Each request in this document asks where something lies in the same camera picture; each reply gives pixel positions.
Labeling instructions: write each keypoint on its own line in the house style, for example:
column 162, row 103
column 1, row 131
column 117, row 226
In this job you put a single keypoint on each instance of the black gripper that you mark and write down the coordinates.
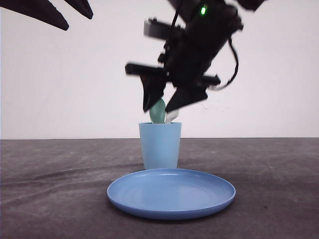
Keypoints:
column 184, row 63

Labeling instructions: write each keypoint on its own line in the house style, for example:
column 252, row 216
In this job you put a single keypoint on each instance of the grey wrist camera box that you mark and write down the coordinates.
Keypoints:
column 160, row 30

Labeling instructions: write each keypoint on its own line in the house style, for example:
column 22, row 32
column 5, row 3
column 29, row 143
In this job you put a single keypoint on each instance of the mint green plastic spoon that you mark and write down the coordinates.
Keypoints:
column 157, row 112

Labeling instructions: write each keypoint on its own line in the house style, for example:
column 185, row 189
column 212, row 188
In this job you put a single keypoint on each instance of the light blue plastic cup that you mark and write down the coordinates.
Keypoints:
column 160, row 144

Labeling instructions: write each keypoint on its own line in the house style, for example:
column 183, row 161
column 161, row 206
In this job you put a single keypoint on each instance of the blue plastic plate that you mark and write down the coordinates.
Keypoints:
column 171, row 194

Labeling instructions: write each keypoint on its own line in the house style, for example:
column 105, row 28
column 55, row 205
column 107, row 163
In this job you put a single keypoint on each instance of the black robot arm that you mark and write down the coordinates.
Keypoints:
column 230, row 23

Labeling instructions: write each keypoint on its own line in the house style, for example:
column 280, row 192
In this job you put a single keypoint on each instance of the white plastic fork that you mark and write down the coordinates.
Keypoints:
column 170, row 116

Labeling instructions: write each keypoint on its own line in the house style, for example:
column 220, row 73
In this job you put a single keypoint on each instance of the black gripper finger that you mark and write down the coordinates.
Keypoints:
column 42, row 10
column 82, row 6

